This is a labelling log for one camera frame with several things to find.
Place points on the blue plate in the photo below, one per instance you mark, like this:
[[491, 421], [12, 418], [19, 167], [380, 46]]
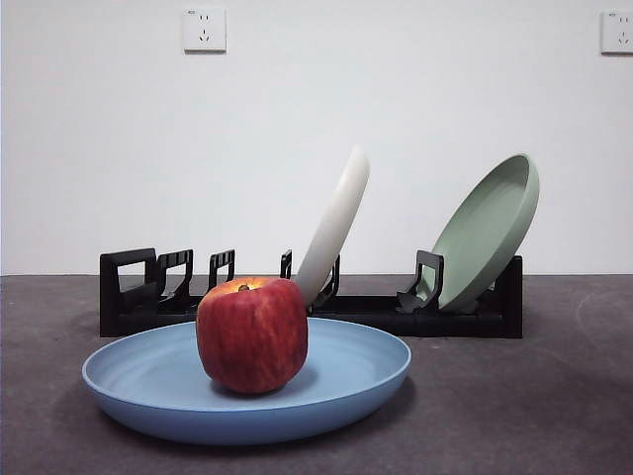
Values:
[[356, 366]]

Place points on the red apple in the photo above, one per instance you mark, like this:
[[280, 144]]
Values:
[[252, 336]]

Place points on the black plate rack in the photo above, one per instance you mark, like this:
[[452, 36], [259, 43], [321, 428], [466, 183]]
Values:
[[455, 324]]

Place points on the green plate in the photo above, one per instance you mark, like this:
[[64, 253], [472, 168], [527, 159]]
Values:
[[484, 232]]

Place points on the white wall socket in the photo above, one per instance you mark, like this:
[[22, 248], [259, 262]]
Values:
[[205, 29], [618, 32]]

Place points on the white plate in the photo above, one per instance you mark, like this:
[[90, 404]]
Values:
[[336, 222]]

